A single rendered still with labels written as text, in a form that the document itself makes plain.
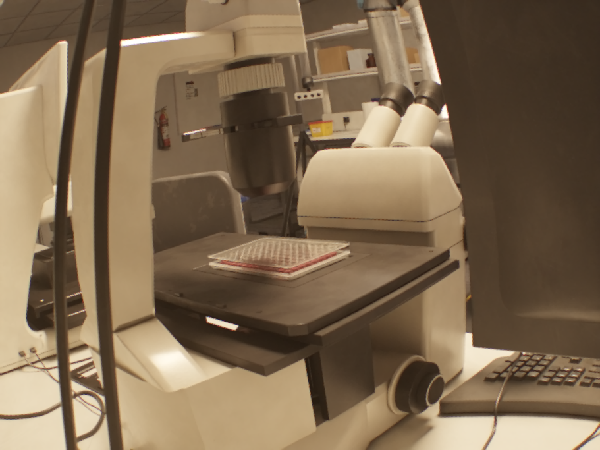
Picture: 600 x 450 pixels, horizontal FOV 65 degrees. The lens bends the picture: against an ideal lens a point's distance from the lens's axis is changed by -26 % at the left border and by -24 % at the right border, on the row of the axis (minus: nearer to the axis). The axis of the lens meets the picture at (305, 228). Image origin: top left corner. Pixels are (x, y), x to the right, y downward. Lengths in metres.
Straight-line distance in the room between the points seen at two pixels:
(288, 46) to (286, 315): 0.25
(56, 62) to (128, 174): 0.59
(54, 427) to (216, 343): 0.39
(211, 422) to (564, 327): 0.29
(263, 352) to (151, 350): 0.09
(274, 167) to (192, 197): 1.25
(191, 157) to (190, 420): 7.18
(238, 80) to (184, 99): 6.98
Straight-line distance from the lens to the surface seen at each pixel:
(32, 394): 0.94
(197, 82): 7.70
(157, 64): 0.49
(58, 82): 1.02
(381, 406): 0.62
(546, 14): 0.32
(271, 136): 0.56
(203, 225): 1.80
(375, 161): 0.70
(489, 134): 0.37
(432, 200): 0.65
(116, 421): 0.19
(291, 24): 0.58
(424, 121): 0.74
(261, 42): 0.54
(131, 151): 0.47
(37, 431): 0.81
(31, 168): 1.04
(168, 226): 1.92
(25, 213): 1.03
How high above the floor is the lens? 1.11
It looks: 11 degrees down
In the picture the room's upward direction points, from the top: 8 degrees counter-clockwise
